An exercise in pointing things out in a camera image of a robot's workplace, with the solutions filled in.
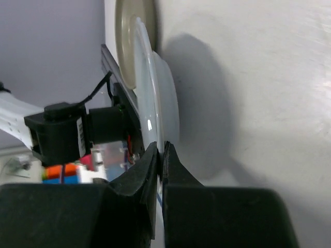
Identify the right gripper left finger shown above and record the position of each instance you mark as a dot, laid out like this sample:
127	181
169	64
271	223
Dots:
120	213

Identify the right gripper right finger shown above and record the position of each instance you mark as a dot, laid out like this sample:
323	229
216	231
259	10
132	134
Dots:
198	216

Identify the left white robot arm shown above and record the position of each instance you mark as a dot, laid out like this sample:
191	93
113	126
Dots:
61	133

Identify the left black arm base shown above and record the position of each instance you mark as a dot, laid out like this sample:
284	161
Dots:
129	134

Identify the beige ceramic plate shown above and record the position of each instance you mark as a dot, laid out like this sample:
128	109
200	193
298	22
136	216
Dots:
125	13

